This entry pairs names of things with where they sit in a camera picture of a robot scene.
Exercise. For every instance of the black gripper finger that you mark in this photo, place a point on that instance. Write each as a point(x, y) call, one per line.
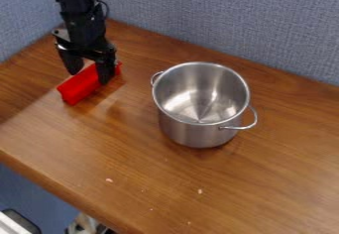
point(73, 60)
point(105, 67)

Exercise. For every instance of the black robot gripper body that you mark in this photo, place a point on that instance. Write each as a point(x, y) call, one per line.
point(81, 39)

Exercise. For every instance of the red rectangular block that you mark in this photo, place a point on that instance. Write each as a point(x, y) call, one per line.
point(77, 88)

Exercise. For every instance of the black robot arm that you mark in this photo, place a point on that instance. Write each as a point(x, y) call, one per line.
point(81, 40)

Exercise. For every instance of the stainless steel pot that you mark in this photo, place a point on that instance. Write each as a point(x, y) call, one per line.
point(203, 102)

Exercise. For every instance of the white object below table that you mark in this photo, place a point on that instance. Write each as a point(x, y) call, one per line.
point(86, 225)

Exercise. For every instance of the black and grey corner object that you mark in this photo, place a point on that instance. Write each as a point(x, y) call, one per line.
point(14, 223)

